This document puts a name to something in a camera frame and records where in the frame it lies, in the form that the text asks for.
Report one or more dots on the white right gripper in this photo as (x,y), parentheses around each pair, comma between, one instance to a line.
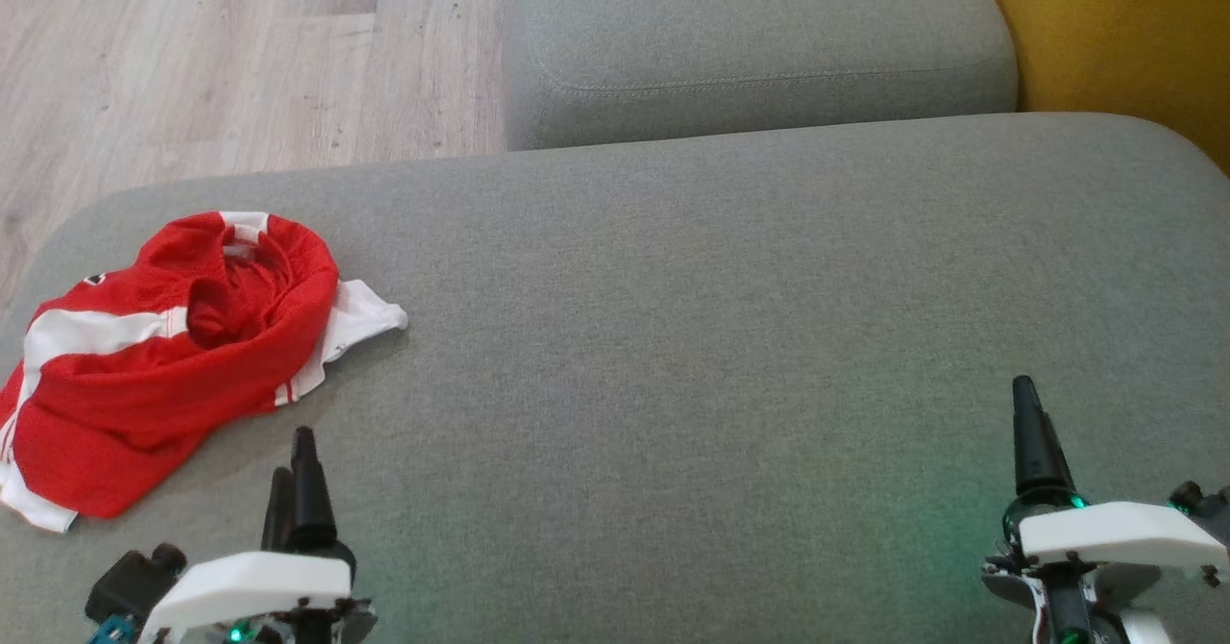
(1105,538)

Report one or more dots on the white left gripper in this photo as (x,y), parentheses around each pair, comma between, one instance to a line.
(250,582)

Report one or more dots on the red white basketball jersey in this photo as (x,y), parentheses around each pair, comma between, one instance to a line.
(144,375)

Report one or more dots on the large grey sofa seat cushion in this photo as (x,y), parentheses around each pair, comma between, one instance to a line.
(673,356)

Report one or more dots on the yellow sofa cushion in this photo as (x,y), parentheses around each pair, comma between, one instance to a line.
(1124,29)

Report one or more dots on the small grey sofa cushion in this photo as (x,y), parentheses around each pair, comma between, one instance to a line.
(750,38)

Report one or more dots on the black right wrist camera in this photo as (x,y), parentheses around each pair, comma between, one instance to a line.
(1206,509)

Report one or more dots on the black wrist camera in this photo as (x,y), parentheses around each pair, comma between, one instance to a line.
(1206,509)
(130,582)

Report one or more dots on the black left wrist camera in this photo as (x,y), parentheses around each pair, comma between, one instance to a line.
(130,582)

